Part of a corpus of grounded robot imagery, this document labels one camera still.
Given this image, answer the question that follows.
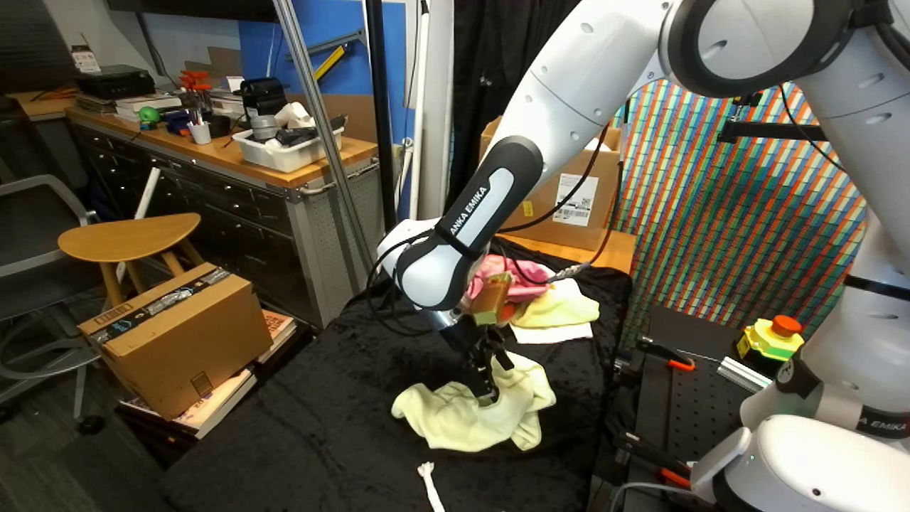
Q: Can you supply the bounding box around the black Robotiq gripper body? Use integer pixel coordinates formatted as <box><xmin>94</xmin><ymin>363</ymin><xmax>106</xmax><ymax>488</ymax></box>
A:
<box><xmin>451</xmin><ymin>317</ymin><xmax>500</xmax><ymax>360</ymax></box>

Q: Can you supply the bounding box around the pale cream cloth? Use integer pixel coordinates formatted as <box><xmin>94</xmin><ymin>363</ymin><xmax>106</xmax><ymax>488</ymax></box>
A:
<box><xmin>390</xmin><ymin>350</ymin><xmax>559</xmax><ymax>457</ymax></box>

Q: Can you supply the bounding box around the pink orange cloth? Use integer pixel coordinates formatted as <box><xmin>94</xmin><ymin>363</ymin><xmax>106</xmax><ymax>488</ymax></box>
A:
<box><xmin>463</xmin><ymin>250</ymin><xmax>558</xmax><ymax>326</ymax></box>

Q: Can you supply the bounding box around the bright yellow towel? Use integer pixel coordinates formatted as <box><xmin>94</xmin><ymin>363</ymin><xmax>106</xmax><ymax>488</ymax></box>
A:
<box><xmin>508</xmin><ymin>280</ymin><xmax>602</xmax><ymax>330</ymax></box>

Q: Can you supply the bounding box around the white towel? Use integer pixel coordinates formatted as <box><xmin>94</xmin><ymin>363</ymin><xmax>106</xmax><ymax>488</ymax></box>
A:
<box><xmin>508</xmin><ymin>323</ymin><xmax>594</xmax><ymax>347</ymax></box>

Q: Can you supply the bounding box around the wooden board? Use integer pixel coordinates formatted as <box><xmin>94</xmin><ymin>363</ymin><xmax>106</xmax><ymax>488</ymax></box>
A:
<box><xmin>494</xmin><ymin>226</ymin><xmax>640</xmax><ymax>280</ymax></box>

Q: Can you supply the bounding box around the cardboard box with white label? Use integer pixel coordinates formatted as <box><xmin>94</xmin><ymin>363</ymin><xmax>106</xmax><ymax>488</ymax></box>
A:
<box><xmin>478</xmin><ymin>117</ymin><xmax>623</xmax><ymax>250</ymax></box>

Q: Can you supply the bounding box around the black velvet table cloth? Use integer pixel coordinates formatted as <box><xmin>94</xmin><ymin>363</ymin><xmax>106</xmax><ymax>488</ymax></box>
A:
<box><xmin>156</xmin><ymin>240</ymin><xmax>638</xmax><ymax>512</ymax></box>

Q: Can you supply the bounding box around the black perforated breadboard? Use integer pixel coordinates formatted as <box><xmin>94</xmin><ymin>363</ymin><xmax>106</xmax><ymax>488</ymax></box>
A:
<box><xmin>628</xmin><ymin>307</ymin><xmax>763</xmax><ymax>482</ymax></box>

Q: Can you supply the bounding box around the silver metal pole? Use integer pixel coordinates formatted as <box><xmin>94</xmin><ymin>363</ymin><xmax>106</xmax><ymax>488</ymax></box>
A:
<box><xmin>271</xmin><ymin>0</ymin><xmax>377</xmax><ymax>280</ymax></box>

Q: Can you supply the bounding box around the black vertical pole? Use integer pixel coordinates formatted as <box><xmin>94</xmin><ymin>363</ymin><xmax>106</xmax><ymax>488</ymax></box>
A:
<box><xmin>365</xmin><ymin>0</ymin><xmax>397</xmax><ymax>232</ymax></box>

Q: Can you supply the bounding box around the white plastic bin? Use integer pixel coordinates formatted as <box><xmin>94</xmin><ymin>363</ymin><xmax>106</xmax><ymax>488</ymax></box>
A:
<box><xmin>230</xmin><ymin>124</ymin><xmax>346</xmax><ymax>176</ymax></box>

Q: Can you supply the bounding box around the multicolour patterned panel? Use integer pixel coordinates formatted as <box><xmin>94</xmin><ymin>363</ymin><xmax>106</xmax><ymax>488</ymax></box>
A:
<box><xmin>606</xmin><ymin>75</ymin><xmax>871</xmax><ymax>383</ymax></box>

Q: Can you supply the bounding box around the yellow red emergency stop button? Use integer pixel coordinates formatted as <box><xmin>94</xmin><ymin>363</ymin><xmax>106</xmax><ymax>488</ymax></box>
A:
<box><xmin>737</xmin><ymin>314</ymin><xmax>808</xmax><ymax>367</ymax></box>

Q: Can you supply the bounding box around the wooden top workbench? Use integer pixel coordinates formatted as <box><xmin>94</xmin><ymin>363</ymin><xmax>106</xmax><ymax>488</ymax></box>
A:
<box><xmin>12</xmin><ymin>90</ymin><xmax>380</xmax><ymax>330</ymax></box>

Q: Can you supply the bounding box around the cardboard box with black tape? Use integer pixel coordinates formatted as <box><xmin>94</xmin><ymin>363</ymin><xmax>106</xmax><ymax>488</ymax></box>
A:
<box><xmin>76</xmin><ymin>263</ymin><xmax>276</xmax><ymax>422</ymax></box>

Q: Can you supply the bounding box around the black desk device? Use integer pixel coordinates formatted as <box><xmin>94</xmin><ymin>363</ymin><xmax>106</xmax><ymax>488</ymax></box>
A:
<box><xmin>240</xmin><ymin>78</ymin><xmax>291</xmax><ymax>146</ymax></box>

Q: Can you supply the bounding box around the white rod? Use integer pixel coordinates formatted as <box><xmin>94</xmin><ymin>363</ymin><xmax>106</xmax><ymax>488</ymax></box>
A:
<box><xmin>130</xmin><ymin>165</ymin><xmax>166</xmax><ymax>226</ymax></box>

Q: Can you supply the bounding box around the wooden stool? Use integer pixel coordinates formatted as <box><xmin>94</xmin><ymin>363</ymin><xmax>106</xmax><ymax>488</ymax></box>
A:
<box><xmin>53</xmin><ymin>210</ymin><xmax>205</xmax><ymax>310</ymax></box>

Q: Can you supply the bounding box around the red flower ornament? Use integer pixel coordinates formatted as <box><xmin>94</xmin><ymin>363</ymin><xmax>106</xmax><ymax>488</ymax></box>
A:
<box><xmin>178</xmin><ymin>67</ymin><xmax>214</xmax><ymax>98</ymax></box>

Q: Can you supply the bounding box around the black printer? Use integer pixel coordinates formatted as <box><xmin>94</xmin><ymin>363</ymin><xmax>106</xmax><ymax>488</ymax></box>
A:
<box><xmin>75</xmin><ymin>67</ymin><xmax>160</xmax><ymax>101</ymax></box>

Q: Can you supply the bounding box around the grey swivel chair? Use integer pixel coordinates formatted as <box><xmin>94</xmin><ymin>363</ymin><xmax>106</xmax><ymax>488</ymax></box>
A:
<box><xmin>0</xmin><ymin>172</ymin><xmax>109</xmax><ymax>437</ymax></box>

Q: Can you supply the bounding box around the orange handled clamp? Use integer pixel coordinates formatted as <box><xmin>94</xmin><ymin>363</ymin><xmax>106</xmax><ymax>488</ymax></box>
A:
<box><xmin>615</xmin><ymin>454</ymin><xmax>695</xmax><ymax>492</ymax></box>
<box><xmin>633</xmin><ymin>338</ymin><xmax>700</xmax><ymax>375</ymax></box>

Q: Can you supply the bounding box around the silver metal bracket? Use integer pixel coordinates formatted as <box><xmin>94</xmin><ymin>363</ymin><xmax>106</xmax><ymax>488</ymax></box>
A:
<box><xmin>714</xmin><ymin>353</ymin><xmax>777</xmax><ymax>394</ymax></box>

